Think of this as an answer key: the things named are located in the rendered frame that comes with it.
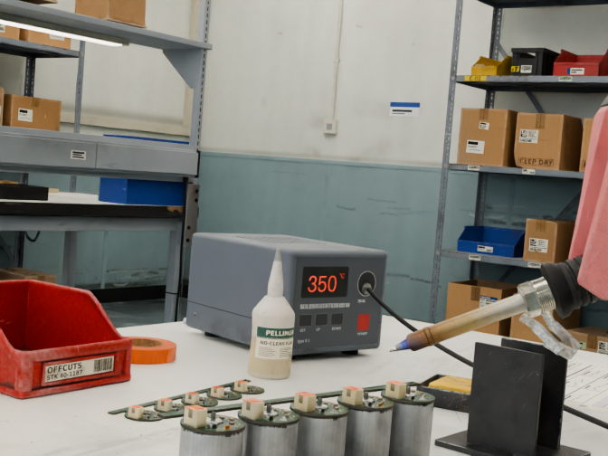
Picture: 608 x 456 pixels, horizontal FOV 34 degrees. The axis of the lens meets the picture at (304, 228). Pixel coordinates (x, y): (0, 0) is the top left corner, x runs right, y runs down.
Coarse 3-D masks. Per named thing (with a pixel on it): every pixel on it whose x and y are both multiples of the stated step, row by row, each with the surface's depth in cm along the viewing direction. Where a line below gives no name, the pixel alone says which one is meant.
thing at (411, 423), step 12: (396, 408) 44; (408, 408) 44; (420, 408) 44; (432, 408) 45; (396, 420) 44; (408, 420) 44; (420, 420) 44; (396, 432) 44; (408, 432) 44; (420, 432) 44; (396, 444) 44; (408, 444) 44; (420, 444) 44
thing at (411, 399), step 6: (384, 390) 46; (414, 390) 46; (384, 396) 45; (390, 396) 45; (408, 396) 44; (414, 396) 44; (420, 396) 45; (426, 396) 45; (432, 396) 45; (402, 402) 44; (408, 402) 44; (414, 402) 44; (420, 402) 44; (426, 402) 44; (432, 402) 45
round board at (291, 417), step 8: (264, 408) 41; (272, 408) 41; (240, 416) 39; (264, 416) 39; (272, 416) 39; (280, 416) 39; (288, 416) 39; (296, 416) 40; (264, 424) 38; (272, 424) 38; (280, 424) 38; (288, 424) 39
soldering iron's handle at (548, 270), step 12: (552, 264) 42; (564, 264) 42; (576, 264) 42; (552, 276) 41; (564, 276) 41; (576, 276) 41; (552, 288) 41; (564, 288) 41; (576, 288) 41; (564, 300) 41; (576, 300) 41; (588, 300) 42; (564, 312) 41
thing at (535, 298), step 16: (528, 288) 42; (544, 288) 42; (496, 304) 42; (512, 304) 42; (528, 304) 42; (544, 304) 42; (448, 320) 42; (464, 320) 42; (480, 320) 42; (496, 320) 42; (416, 336) 42; (432, 336) 42; (448, 336) 42
